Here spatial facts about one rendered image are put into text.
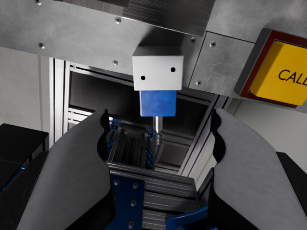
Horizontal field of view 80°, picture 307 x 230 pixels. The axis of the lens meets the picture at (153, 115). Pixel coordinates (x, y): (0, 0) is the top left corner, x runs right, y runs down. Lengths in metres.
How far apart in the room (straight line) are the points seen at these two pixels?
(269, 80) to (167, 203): 0.33
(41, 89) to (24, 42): 1.03
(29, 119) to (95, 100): 0.62
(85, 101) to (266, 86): 0.85
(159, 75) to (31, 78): 1.16
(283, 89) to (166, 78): 0.14
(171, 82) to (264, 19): 0.13
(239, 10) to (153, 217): 0.38
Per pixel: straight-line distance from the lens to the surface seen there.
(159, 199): 0.46
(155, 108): 0.22
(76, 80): 0.95
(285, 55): 0.24
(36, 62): 1.26
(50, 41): 0.27
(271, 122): 1.44
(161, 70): 0.19
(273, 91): 0.25
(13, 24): 0.29
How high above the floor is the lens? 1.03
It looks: 60 degrees down
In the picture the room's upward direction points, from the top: 179 degrees counter-clockwise
